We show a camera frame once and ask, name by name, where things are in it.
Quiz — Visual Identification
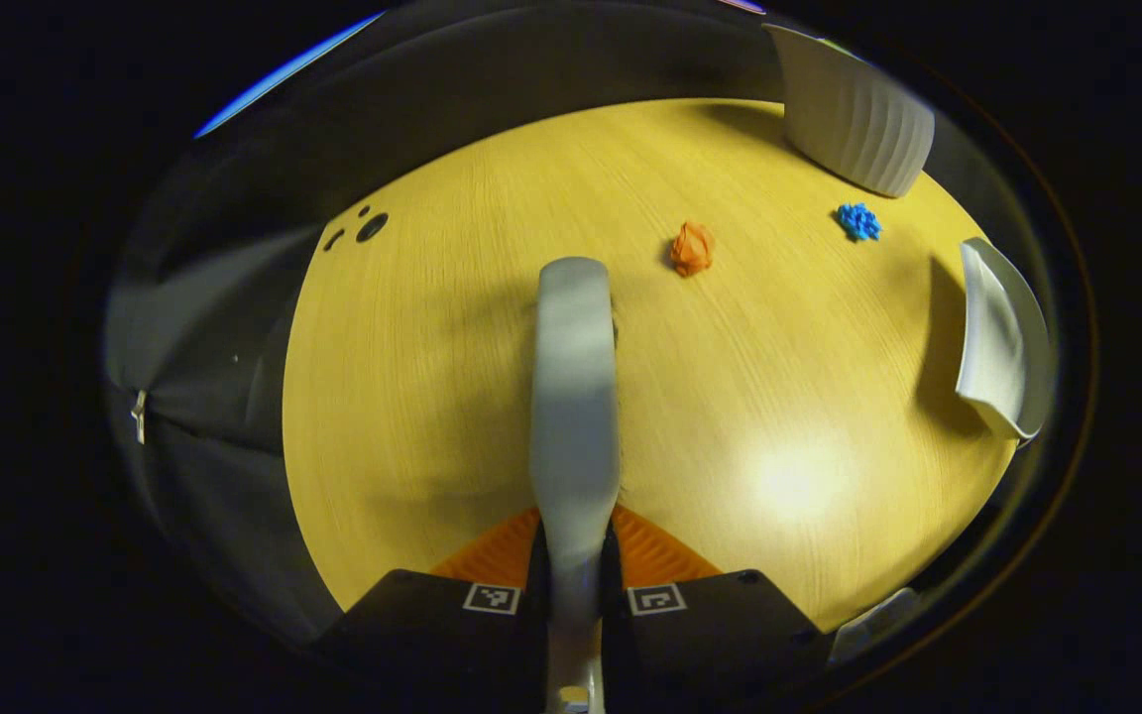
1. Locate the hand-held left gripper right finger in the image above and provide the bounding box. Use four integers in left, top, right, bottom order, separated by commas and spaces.
599, 504, 830, 714

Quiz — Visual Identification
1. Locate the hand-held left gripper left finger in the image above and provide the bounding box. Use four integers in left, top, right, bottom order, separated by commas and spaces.
318, 506, 552, 714

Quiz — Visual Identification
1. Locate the small white broom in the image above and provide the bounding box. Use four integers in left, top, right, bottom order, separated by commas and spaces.
529, 256, 622, 714

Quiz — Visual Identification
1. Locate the orange paper trash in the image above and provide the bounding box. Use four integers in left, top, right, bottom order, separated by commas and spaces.
670, 220, 716, 278

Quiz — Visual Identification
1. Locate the white dustpan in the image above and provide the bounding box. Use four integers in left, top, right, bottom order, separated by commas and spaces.
955, 236, 1053, 441

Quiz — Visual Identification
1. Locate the blue paper trash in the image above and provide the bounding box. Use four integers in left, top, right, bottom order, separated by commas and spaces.
835, 202, 883, 243

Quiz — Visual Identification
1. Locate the grey ribbed garbage bin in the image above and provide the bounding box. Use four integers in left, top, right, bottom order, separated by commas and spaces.
762, 22, 937, 199

